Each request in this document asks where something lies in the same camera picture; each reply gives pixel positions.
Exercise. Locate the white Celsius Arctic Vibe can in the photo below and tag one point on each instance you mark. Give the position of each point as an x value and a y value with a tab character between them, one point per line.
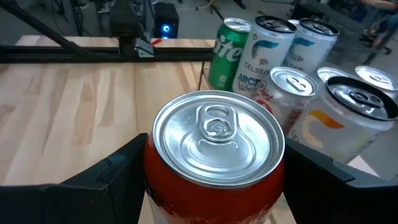
264	53
314	49

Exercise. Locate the silver Diet Coke can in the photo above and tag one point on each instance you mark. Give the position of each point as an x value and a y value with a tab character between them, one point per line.
293	82
376	77
331	73

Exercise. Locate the black aluminium table frame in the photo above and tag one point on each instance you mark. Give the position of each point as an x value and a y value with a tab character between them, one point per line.
93	54

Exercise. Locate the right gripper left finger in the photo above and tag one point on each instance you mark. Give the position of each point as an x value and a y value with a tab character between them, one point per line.
77	205

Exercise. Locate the person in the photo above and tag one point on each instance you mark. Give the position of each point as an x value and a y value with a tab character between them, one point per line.
381	18

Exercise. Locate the black device blue light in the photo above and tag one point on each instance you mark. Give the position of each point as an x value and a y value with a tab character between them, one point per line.
166	18

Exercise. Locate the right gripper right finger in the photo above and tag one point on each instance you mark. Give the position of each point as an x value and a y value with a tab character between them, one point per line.
342	205

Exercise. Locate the white orange Celsius can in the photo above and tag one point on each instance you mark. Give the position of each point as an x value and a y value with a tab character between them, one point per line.
342	130

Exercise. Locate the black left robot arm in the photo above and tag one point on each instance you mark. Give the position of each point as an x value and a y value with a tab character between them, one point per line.
124	21

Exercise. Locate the red Fanta can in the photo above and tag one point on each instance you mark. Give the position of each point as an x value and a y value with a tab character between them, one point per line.
217	140

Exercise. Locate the green soda can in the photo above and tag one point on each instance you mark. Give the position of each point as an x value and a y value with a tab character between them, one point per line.
225	62

